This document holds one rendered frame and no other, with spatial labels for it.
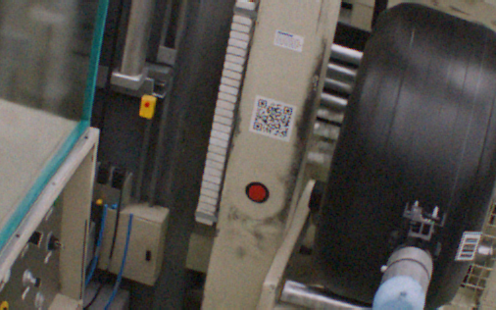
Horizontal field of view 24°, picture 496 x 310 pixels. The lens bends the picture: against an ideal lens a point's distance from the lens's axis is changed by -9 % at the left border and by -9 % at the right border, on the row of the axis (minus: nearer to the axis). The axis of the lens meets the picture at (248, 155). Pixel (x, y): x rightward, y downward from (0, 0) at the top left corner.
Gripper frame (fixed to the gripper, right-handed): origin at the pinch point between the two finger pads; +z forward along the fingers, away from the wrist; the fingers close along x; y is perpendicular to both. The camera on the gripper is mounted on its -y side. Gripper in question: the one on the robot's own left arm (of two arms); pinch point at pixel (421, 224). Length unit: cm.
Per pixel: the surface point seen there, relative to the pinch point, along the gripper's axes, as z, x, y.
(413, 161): 3.1, 4.4, 9.2
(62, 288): -3, 59, -32
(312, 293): 18.2, 16.0, -28.9
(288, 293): 17.5, 20.3, -30.0
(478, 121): 8.4, -5.6, 17.8
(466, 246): 2.6, -9.7, -3.1
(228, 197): 23.6, 36.2, -16.8
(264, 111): 21.1, 33.0, 2.8
